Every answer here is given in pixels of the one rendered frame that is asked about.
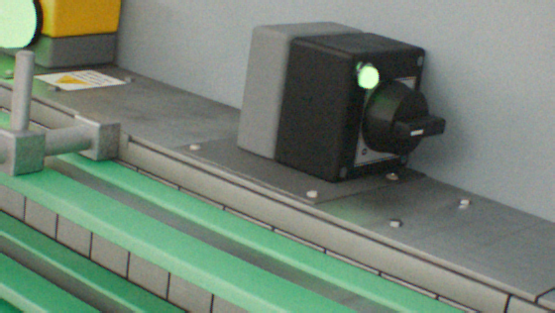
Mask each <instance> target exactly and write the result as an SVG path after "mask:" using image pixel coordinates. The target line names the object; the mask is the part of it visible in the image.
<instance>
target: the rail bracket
mask: <svg viewBox="0 0 555 313"><path fill-rule="evenodd" d="M35 58H36V55H35V54H34V53H33V52H30V51H19V52H17V53H16V62H15V74H14V86H13V98H12V109H11V121H10V123H4V124H0V171H3V172H5V173H7V174H9V175H12V176H14V175H19V174H24V173H34V172H39V171H42V170H43V169H44V157H50V156H56V155H61V154H66V153H72V152H77V153H79V154H81V155H83V156H85V157H88V158H90V159H92V160H94V161H100V160H105V159H110V158H115V157H116V156H117V153H118V146H120V147H121V148H124V149H126V150H127V149H128V145H129V142H131V138H132V136H131V135H129V134H127V133H124V132H122V131H120V128H121V122H120V121H117V120H115V119H113V118H111V117H108V116H106V115H104V114H102V113H99V112H96V111H94V112H87V113H80V114H75V116H74V124H73V127H67V128H60V129H54V130H47V131H45V129H42V128H38V127H36V126H34V125H32V124H30V114H31V103H32V92H33V81H34V69H35Z"/></svg>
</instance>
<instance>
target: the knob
mask: <svg viewBox="0 0 555 313"><path fill-rule="evenodd" d="M444 132H445V119H443V118H440V117H437V116H435V115H428V105H427V101H426V99H425V97H424V95H423V94H422V92H420V91H418V90H415V89H413V88H411V87H409V86H407V85H405V84H404V83H401V82H398V81H396V80H388V81H386V82H383V83H382V84H380V85H379V86H378V87H377V88H376V89H375V90H374V93H373V94H372V96H371V97H370V98H369V100H368V103H367V105H366V107H365V111H364V113H363V118H362V136H363V140H364V142H365V145H366V146H367V148H369V149H370V150H371V151H373V152H378V153H390V154H393V155H397V156H401V157H402V156H406V155H408V154H409V153H411V152H413V151H414V150H415V148H416V147H417V146H418V144H419V143H420V141H421V140H422V138H425V137H429V136H438V135H442V134H444Z"/></svg>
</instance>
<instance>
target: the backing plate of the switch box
mask: <svg viewBox="0 0 555 313"><path fill-rule="evenodd" d="M237 140H238V136H236V137H230V138H224V139H219V140H213V141H207V142H202V143H196V144H190V145H185V146H179V147H175V148H174V149H175V150H177V151H179V152H184V153H186V154H189V155H191V156H193V157H197V158H199V159H202V160H204V161H206V162H208V163H210V164H213V165H215V166H218V167H220V168H223V169H224V170H227V171H229V172H234V173H237V174H239V175H242V176H244V177H246V178H248V179H251V180H253V181H256V182H258V183H260V184H262V185H264V186H266V187H269V188H271V189H274V190H276V191H279V192H281V193H284V194H288V195H290V196H293V197H295V198H298V199H300V200H303V201H305V202H307V203H309V204H312V205H317V204H321V203H325V202H329V201H333V200H337V199H341V198H344V197H348V196H352V195H356V194H360V193H363V192H367V191H371V190H375V189H378V188H384V187H390V186H393V185H397V184H401V183H404V182H408V181H411V180H414V179H418V178H422V177H425V176H426V173H423V172H420V171H417V170H415V169H413V168H407V167H402V168H398V169H390V170H386V171H381V172H378V173H374V174H369V175H365V176H362V177H357V178H353V179H349V180H345V181H341V182H337V183H330V182H327V181H326V180H323V179H320V178H318V177H315V176H313V175H310V174H307V173H306V172H301V171H298V170H295V169H293V168H290V167H288V166H285V165H283V164H281V163H278V162H276V160H275V159H268V158H265V157H263V156H259V155H257V154H254V153H251V152H246V151H244V150H242V149H240V148H238V146H237Z"/></svg>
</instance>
